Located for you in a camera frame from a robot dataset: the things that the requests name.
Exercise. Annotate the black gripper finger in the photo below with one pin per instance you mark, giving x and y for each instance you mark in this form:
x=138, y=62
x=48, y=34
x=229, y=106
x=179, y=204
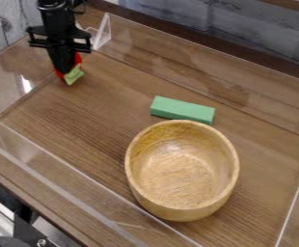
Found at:
x=58, y=58
x=70, y=59

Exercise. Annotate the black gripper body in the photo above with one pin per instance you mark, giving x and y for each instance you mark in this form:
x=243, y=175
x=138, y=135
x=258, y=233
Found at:
x=77, y=39

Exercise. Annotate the red plush strawberry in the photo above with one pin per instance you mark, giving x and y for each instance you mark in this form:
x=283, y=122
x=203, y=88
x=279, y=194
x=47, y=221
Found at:
x=75, y=74

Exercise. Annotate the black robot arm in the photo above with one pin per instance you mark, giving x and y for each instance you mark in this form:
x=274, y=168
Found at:
x=58, y=35

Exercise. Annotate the green foam block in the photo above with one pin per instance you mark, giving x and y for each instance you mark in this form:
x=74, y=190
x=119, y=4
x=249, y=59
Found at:
x=182, y=110

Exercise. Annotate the wooden bowl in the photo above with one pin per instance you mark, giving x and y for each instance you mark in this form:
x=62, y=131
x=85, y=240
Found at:
x=183, y=168

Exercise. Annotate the clear acrylic corner bracket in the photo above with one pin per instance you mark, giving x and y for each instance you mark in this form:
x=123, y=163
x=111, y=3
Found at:
x=102, y=34

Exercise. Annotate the clear acrylic tray wall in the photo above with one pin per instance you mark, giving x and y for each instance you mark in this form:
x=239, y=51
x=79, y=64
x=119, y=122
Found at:
x=94, y=214

